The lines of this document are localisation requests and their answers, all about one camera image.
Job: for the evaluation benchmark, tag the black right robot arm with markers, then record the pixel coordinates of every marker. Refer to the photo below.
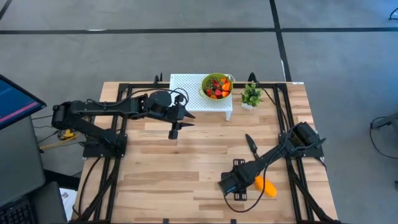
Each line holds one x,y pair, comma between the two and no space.
280,152

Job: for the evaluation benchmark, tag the orange mango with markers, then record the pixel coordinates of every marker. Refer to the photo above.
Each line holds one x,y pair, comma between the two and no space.
269,188

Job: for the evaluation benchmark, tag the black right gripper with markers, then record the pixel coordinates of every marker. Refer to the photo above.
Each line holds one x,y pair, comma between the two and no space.
234,182

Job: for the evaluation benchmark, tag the black table clamp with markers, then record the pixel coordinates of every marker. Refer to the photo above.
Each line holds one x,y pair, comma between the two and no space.
233,221
166,221
160,78
252,78

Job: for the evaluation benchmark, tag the black keyboard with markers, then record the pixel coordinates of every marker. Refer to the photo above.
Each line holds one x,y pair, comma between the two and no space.
15,214

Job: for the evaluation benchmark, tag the small potted green plant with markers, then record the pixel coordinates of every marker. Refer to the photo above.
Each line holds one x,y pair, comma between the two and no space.
251,95

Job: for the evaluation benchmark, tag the orange peach with stem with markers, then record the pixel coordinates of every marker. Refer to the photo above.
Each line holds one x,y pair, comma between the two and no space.
226,86

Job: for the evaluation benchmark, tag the large red raspberry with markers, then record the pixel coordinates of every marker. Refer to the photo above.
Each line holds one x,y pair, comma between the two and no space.
216,83

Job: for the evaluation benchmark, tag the blue-screen monitor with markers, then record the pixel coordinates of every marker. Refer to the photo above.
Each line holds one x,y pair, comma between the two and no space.
15,102

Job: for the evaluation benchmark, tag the green plastic colander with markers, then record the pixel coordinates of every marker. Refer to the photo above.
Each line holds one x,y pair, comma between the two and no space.
203,81

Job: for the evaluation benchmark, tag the small orange peach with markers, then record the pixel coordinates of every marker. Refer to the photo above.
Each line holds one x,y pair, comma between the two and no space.
223,80
213,96
225,94

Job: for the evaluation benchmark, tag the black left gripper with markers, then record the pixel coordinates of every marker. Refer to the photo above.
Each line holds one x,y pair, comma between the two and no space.
178,112

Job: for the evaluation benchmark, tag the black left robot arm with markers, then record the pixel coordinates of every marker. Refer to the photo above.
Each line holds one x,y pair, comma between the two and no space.
102,107

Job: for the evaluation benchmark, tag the black kitchen knife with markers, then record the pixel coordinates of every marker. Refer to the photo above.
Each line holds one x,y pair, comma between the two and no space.
251,144

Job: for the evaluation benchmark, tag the white perforated metal shelf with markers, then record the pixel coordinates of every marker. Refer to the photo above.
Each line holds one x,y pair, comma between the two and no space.
186,93

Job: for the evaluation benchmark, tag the white paper sheet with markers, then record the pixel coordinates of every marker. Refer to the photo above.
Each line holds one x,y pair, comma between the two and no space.
69,202

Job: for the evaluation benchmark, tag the grey stand foot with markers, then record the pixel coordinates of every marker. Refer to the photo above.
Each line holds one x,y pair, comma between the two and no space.
388,120

